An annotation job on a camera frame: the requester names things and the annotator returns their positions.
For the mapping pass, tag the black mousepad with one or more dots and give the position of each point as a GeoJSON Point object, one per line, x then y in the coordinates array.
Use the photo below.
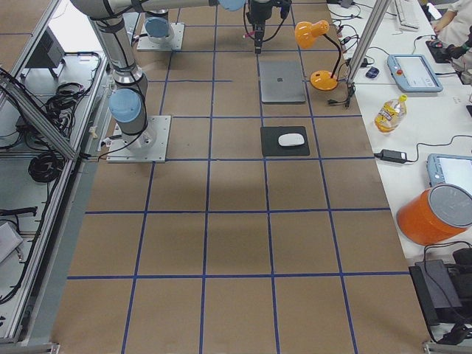
{"type": "Point", "coordinates": [270, 147]}

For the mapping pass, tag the blue checkered pouch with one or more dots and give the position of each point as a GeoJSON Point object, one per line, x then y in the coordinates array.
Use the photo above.
{"type": "Point", "coordinates": [372, 73]}

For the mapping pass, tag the black power adapter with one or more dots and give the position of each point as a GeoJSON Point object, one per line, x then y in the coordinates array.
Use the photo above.
{"type": "Point", "coordinates": [394, 156]}

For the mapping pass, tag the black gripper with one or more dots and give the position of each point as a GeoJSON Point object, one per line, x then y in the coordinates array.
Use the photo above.
{"type": "Point", "coordinates": [260, 10]}

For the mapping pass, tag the grey usb hub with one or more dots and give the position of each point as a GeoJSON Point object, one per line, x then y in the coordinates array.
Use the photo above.
{"type": "Point", "coordinates": [346, 3]}

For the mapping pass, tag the silver laptop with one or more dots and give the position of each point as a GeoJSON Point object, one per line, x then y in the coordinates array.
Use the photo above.
{"type": "Point", "coordinates": [281, 82]}

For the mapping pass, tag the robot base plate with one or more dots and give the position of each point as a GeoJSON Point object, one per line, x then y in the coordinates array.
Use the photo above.
{"type": "Point", "coordinates": [151, 146]}
{"type": "Point", "coordinates": [171, 43]}

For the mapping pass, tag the blue teach pendant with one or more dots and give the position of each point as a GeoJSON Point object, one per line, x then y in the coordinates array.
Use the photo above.
{"type": "Point", "coordinates": [449, 169]}
{"type": "Point", "coordinates": [413, 74]}

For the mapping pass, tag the white computer mouse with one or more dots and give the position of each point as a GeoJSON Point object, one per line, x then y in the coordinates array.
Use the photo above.
{"type": "Point", "coordinates": [289, 140]}

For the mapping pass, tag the black equipment box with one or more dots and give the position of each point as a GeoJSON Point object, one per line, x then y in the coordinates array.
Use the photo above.
{"type": "Point", "coordinates": [444, 293]}

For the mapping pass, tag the aluminium frame post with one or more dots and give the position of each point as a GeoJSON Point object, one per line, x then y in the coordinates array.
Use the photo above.
{"type": "Point", "coordinates": [370, 29]}

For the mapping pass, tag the white keyboard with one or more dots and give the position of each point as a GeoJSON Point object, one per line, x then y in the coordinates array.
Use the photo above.
{"type": "Point", "coordinates": [406, 17]}

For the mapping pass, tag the yellow drink bottle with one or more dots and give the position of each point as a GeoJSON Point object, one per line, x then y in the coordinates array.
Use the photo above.
{"type": "Point", "coordinates": [391, 114]}

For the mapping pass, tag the orange bucket with grey lid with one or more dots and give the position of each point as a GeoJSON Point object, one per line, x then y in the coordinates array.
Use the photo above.
{"type": "Point", "coordinates": [437, 214]}

